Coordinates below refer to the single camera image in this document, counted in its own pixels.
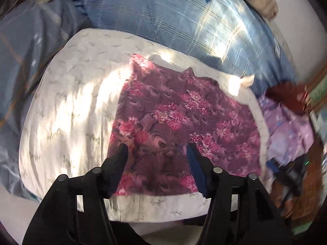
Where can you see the purple floral garment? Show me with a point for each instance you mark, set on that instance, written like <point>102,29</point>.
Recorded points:
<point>286,132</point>

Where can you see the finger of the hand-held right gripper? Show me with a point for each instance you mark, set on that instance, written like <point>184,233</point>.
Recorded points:
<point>273,165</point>

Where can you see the white leaf-print pillow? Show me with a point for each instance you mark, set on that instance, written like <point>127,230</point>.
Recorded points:
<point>71,112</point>

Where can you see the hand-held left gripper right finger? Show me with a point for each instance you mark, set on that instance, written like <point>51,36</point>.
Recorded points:
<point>196,169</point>

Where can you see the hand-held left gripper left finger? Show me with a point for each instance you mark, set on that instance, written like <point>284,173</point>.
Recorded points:
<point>116,173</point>

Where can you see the light blue cartoon bedsheet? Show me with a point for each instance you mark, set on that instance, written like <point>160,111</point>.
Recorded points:
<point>25,56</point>

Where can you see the blue plaid quilt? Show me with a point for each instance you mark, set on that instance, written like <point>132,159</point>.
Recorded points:
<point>153,12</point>

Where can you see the maroon floral shirt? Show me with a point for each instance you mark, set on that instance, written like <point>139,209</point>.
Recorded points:
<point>166,122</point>

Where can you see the dark red cloth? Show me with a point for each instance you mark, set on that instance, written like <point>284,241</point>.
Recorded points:
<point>286,94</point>

